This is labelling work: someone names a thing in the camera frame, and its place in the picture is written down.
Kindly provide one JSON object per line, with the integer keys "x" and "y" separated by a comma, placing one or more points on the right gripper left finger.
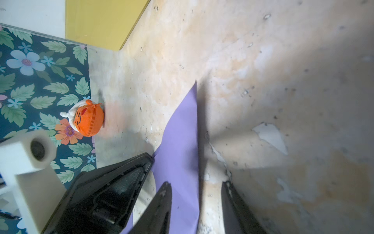
{"x": 156, "y": 218}

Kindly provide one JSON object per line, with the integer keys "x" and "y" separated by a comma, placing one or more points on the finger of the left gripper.
{"x": 101, "y": 201}

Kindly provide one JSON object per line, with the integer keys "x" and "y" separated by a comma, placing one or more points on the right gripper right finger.
{"x": 237, "y": 217}

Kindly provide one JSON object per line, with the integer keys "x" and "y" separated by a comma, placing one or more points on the purple paper square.
{"x": 177, "y": 161}

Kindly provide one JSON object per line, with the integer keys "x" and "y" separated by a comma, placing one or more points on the orange tiger plush toy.
{"x": 85, "y": 117}

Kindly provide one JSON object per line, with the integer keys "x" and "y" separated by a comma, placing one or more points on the grey white yellow stacked box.
{"x": 104, "y": 24}

